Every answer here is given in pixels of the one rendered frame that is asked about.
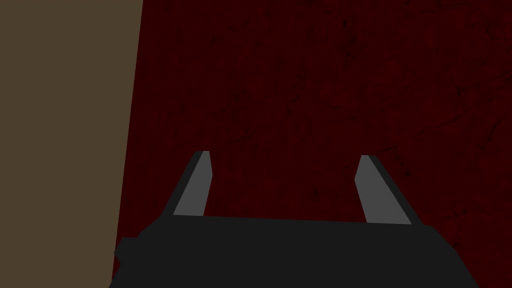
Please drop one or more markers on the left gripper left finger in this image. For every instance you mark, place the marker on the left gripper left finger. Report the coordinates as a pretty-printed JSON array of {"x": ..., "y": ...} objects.
[{"x": 194, "y": 191}]

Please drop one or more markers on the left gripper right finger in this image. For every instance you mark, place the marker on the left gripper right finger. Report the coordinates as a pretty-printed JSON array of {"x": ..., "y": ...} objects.
[{"x": 380, "y": 196}]

